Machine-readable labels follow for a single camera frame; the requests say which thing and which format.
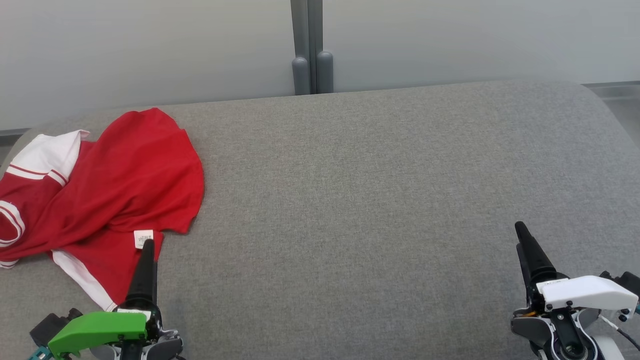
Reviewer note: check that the grey vertical wall frame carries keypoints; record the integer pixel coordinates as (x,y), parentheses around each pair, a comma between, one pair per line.
(306,30)

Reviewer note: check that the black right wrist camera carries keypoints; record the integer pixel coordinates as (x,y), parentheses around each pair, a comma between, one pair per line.
(625,282)

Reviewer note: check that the grey fabric sofa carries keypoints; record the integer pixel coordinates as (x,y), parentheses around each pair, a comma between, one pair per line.
(350,200)

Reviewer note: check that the red shorts number 23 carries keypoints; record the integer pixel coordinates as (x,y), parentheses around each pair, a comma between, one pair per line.
(110,265)

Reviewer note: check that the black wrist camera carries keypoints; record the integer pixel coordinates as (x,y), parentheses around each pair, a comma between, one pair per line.
(625,282)
(50,325)

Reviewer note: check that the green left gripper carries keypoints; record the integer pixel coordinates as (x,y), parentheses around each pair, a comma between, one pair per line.
(100,327)

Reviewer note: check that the grey rounded post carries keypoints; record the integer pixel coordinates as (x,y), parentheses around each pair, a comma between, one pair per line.
(300,75)
(325,72)

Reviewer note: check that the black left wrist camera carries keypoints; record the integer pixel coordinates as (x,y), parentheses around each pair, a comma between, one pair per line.
(50,325)

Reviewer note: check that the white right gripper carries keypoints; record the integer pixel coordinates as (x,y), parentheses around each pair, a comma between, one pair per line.
(585,292)

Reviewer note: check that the red jersey white striped sleeves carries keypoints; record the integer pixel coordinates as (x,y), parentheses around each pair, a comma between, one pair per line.
(135,170)

